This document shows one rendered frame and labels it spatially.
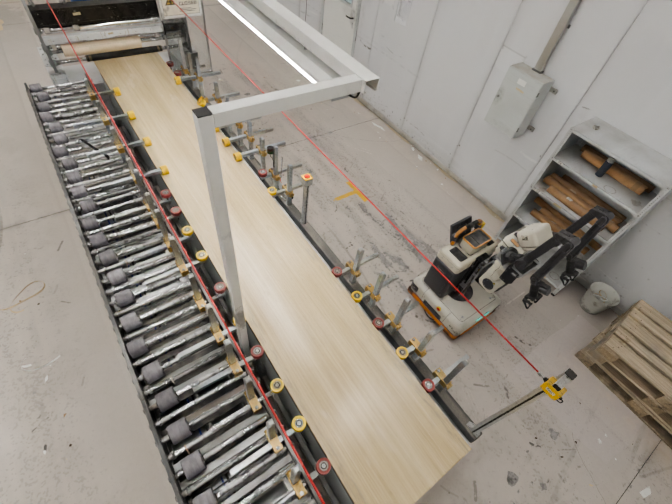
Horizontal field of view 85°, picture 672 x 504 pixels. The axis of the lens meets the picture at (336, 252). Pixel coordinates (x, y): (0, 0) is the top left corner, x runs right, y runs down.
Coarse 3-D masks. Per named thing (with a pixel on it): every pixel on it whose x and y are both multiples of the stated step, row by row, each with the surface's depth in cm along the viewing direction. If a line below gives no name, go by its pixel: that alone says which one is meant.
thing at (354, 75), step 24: (264, 0) 173; (288, 24) 162; (312, 48) 154; (336, 48) 149; (360, 72) 139; (264, 96) 120; (288, 96) 122; (312, 96) 128; (336, 96) 134; (216, 120) 113; (240, 120) 118; (216, 144) 119; (216, 168) 125; (216, 192) 133; (216, 216) 142; (240, 312) 203; (240, 336) 224
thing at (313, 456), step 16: (112, 96) 404; (128, 128) 396; (144, 160) 422; (160, 176) 327; (176, 224) 376; (192, 240) 317; (208, 272) 339; (224, 304) 326; (272, 368) 234; (288, 400) 232; (288, 416) 274; (304, 432) 229; (304, 448) 262; (320, 448) 206; (320, 480) 251; (336, 480) 204; (336, 496) 243
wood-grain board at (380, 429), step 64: (128, 64) 420; (192, 128) 360; (192, 192) 305; (256, 192) 314; (256, 256) 272; (256, 320) 240; (320, 320) 245; (320, 384) 219; (384, 384) 223; (384, 448) 201; (448, 448) 205
